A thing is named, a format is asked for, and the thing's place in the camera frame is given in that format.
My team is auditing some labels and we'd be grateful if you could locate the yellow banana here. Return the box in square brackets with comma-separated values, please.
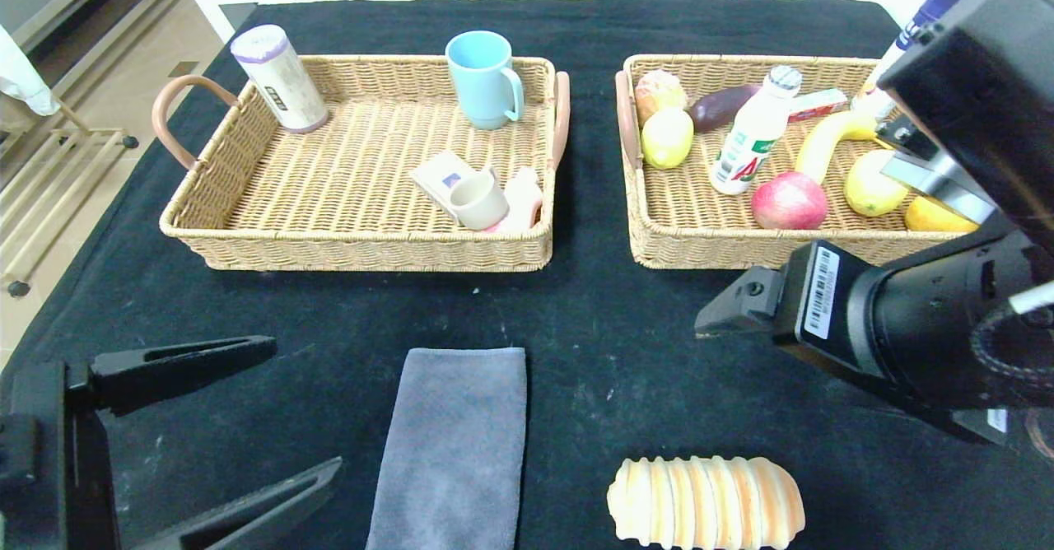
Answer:
[795, 110, 886, 186]

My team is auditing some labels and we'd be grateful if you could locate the braided black arm cable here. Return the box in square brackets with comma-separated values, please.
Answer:
[970, 282, 1054, 407]

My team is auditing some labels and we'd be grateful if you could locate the orange yellow mango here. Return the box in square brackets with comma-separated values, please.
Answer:
[904, 196, 981, 233]

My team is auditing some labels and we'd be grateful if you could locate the black table cloth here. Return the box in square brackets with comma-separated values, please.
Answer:
[0, 0, 1054, 550]

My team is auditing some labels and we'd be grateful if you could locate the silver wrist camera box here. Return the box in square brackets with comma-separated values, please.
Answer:
[877, 114, 1001, 226]

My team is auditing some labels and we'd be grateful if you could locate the dark purple eggplant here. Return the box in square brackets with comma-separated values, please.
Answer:
[689, 84, 765, 133]

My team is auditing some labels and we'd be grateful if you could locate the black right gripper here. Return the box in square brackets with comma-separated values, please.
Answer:
[694, 239, 990, 412]

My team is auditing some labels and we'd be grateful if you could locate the red apple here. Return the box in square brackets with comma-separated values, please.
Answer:
[751, 170, 828, 231]

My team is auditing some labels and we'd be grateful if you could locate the wicker basket holding food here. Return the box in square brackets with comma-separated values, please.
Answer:
[613, 54, 989, 271]

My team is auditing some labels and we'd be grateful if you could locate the cream folding rack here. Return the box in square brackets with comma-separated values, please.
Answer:
[0, 126, 139, 297]

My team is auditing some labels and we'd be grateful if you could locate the pale pink object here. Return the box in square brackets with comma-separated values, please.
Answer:
[486, 166, 545, 234]

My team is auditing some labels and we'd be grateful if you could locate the grey folded towel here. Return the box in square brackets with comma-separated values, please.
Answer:
[366, 347, 528, 550]

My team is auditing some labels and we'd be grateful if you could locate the cream playing card box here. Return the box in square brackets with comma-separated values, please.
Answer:
[409, 151, 478, 221]

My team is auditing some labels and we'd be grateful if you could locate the red green snack pack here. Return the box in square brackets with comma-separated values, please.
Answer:
[789, 88, 849, 124]

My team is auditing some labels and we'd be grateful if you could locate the grey metal shelf frame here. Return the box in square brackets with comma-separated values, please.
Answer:
[0, 0, 189, 57]

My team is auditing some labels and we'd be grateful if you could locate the cream canister purple lid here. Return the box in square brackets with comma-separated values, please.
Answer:
[230, 25, 329, 134]

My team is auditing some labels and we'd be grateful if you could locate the orange pink peach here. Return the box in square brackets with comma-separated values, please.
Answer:
[633, 70, 688, 127]

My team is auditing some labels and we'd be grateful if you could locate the white hanging cloth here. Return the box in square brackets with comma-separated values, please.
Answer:
[0, 26, 61, 117]

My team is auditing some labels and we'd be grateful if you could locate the white milk bottle green label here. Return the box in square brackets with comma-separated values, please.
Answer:
[710, 65, 804, 196]

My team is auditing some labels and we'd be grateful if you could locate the light blue mug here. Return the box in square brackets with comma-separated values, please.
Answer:
[445, 30, 525, 130]

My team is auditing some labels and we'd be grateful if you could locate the small cream espresso cup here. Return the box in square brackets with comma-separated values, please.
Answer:
[447, 168, 511, 231]

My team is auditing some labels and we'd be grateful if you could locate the wicker basket holding household items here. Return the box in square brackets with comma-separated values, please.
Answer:
[152, 54, 571, 273]

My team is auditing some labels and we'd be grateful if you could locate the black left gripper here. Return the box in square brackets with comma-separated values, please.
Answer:
[0, 334, 343, 550]

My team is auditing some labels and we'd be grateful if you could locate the yellow lemon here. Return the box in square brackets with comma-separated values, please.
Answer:
[843, 149, 911, 217]
[640, 106, 694, 170]

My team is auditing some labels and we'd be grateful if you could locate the striped bread loaf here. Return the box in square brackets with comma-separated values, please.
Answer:
[607, 455, 806, 549]

